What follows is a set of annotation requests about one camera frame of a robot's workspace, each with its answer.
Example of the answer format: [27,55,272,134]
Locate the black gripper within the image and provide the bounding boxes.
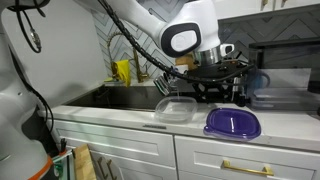
[187,63,256,104]

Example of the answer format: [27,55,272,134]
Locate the purple plastic container lid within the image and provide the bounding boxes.
[203,107,263,141]

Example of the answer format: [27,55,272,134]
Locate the clear plastic container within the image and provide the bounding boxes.
[154,95,199,124]

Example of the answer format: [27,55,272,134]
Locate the stainless steel sink basin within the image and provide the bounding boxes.
[64,84,172,113]

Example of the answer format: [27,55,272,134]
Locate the steel dish rack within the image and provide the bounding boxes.
[168,71,249,108]

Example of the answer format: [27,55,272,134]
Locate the white mug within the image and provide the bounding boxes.
[174,64,190,75]

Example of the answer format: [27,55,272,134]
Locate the wooden cutting board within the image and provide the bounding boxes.
[174,54,198,72]

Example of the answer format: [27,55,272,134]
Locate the steel utensil cup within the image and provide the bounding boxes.
[153,73,173,97]

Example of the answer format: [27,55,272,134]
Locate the clear plastic storage bin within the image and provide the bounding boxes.
[248,68,320,113]

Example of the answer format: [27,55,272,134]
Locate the gold faucet lever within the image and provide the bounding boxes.
[138,64,150,84]

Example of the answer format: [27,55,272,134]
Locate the gold spring neck faucet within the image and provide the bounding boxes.
[106,31,150,84]

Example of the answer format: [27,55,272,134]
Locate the yellow rubber gloves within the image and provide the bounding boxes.
[110,59,132,88]

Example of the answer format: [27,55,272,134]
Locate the white cabinet with drawers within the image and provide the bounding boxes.
[44,118,320,180]

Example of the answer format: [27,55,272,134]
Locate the wooden plank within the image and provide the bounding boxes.
[72,143,98,180]

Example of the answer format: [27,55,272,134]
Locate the gold drawer handle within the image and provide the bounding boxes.
[222,159,275,177]

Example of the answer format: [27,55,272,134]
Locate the black braided cable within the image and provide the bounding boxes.
[96,0,258,84]

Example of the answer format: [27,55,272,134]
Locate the white wall cabinet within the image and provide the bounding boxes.
[214,0,320,22]

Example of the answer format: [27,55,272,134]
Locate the gold cabinet door handle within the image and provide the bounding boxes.
[106,159,118,180]
[96,156,108,180]

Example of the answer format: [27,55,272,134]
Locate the teal metal cart frame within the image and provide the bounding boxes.
[51,149,77,180]

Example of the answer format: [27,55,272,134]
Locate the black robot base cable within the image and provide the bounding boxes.
[23,79,55,134]

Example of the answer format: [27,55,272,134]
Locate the black cable with connector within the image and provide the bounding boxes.
[6,0,48,54]

